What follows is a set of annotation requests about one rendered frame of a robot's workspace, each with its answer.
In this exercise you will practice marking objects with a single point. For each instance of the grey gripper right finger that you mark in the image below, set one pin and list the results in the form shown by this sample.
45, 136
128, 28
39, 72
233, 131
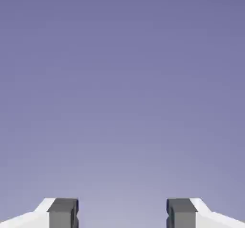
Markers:
183, 214

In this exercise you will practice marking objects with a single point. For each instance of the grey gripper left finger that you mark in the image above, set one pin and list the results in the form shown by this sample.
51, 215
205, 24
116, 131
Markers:
60, 214

